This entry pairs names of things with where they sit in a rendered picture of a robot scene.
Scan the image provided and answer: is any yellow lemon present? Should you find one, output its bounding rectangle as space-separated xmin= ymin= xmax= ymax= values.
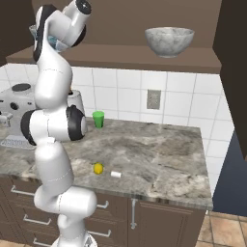
xmin=93 ymin=162 xmax=105 ymax=176

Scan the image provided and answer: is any grey marble bowl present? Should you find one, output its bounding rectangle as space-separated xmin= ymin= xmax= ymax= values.
xmin=144 ymin=27 xmax=196 ymax=59

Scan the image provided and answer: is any clear bluish glass bowl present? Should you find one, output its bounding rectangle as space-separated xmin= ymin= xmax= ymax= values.
xmin=28 ymin=24 xmax=69 ymax=53

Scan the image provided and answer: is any green cup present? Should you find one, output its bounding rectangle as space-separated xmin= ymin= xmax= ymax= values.
xmin=92 ymin=110 xmax=106 ymax=129

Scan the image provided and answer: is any white kettle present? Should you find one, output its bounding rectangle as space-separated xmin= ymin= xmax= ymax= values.
xmin=67 ymin=89 xmax=87 ymax=118

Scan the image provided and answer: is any brown wooden shelf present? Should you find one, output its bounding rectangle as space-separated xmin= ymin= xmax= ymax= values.
xmin=5 ymin=42 xmax=223 ymax=75

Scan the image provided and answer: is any brown drawer front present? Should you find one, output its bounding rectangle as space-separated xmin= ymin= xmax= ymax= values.
xmin=92 ymin=190 xmax=129 ymax=224
xmin=84 ymin=215 xmax=129 ymax=247
xmin=0 ymin=175 xmax=42 ymax=215
xmin=6 ymin=203 xmax=61 ymax=240

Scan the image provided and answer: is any grey coffee machine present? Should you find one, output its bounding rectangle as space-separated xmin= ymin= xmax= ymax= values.
xmin=0 ymin=83 xmax=41 ymax=151

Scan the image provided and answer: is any brown cupboard door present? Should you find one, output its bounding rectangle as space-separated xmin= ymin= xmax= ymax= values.
xmin=127 ymin=197 xmax=206 ymax=247

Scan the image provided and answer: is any grey wall socket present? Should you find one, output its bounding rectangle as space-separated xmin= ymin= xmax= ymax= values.
xmin=146 ymin=89 xmax=162 ymax=111

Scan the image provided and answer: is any silver drawer handle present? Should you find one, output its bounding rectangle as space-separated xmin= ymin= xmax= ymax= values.
xmin=32 ymin=237 xmax=53 ymax=247
xmin=96 ymin=200 xmax=110 ymax=209
xmin=88 ymin=229 xmax=113 ymax=238
xmin=10 ymin=184 xmax=37 ymax=198
xmin=22 ymin=213 xmax=53 ymax=227

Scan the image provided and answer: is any silver cupboard door handle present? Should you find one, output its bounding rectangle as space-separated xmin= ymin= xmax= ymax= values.
xmin=129 ymin=198 xmax=139 ymax=231

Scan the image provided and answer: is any dark brown wall cupboard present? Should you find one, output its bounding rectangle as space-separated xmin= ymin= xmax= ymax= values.
xmin=0 ymin=0 xmax=37 ymax=68
xmin=213 ymin=0 xmax=247 ymax=162

